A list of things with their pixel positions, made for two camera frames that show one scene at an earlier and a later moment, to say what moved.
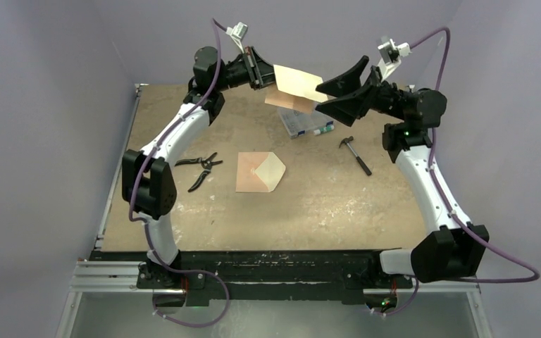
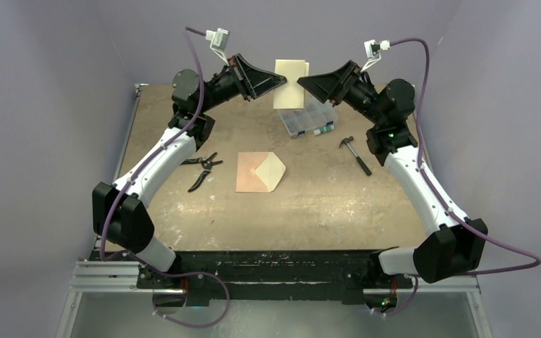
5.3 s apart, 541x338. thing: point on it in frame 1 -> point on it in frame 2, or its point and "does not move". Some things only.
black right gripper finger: [346, 109] -> [322, 93]
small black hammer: [359, 160] does not move
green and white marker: [324, 129] does not move
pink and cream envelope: [258, 172] does not move
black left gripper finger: [265, 81] -> [254, 96]
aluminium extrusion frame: [98, 277] does not move
